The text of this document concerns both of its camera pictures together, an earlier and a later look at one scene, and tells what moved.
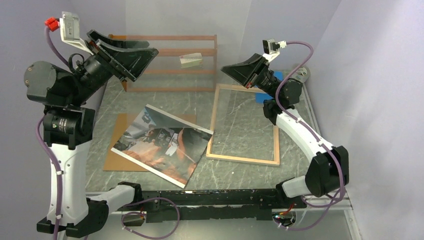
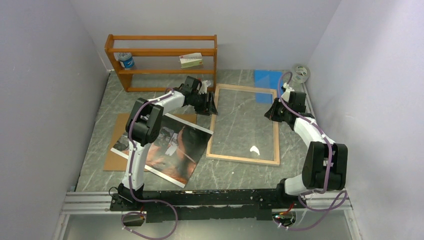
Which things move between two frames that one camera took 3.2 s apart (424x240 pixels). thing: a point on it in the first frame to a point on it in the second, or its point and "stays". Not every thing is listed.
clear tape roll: (302, 74) stays
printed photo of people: (166, 145) stays
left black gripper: (127, 59) to (207, 108)
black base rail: (213, 205) stays
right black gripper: (248, 72) to (271, 114)
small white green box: (195, 60) stays
